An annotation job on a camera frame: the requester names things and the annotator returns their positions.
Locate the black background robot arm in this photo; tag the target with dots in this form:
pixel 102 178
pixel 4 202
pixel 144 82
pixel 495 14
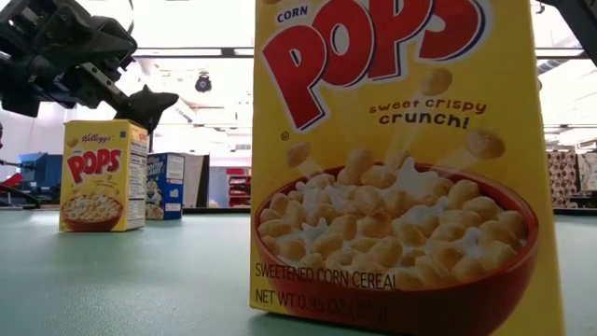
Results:
pixel 23 196

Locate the brown patterned cloth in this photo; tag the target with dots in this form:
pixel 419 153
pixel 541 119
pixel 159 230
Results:
pixel 564 177

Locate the blue tarp cover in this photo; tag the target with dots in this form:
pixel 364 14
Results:
pixel 44 170

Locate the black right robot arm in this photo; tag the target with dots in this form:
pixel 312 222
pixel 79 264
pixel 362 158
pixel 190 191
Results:
pixel 585 18

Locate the blue Frosted Flakes cereal box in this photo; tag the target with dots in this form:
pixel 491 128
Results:
pixel 164 186

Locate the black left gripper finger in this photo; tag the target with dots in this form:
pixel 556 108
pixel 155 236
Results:
pixel 147 107

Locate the black ceiling spotlight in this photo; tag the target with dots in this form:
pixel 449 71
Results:
pixel 203 83

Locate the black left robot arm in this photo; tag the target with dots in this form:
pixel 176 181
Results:
pixel 18 88

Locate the grey patterned cloth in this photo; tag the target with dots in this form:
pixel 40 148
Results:
pixel 588 172

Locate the white panel with black edge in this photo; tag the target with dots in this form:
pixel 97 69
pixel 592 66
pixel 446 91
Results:
pixel 193 179

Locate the yellow Corn Pops cereal box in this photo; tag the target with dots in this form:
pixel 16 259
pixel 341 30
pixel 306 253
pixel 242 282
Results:
pixel 93 163
pixel 396 196

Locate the red background object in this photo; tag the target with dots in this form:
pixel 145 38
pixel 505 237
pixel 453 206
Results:
pixel 9 180

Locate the green table mat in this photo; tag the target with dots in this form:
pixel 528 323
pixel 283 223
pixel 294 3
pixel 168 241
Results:
pixel 163 280

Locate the red storage shelf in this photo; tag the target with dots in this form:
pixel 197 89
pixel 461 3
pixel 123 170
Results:
pixel 239 186

